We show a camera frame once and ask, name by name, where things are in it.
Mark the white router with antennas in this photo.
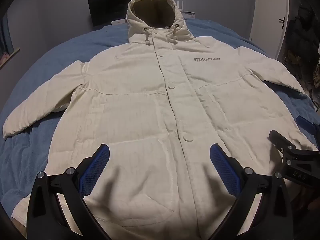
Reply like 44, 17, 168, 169
174, 0, 196, 15

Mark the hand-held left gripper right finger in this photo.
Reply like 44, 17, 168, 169
209, 143, 297, 240

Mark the blue fleece blanket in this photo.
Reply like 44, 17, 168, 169
0, 17, 320, 220

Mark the camouflage cloth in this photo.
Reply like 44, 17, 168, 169
284, 0, 320, 98

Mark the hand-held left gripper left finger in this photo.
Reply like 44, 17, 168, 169
26, 143, 111, 240

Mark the black monitor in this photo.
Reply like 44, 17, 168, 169
88, 0, 143, 27

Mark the wall poster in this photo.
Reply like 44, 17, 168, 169
0, 7, 20, 69

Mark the white door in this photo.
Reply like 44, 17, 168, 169
249, 0, 290, 61

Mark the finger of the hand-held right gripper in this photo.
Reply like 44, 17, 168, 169
268, 129, 320, 161
296, 115, 320, 137

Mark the cream hooded puffer jacket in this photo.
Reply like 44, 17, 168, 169
3, 0, 318, 240

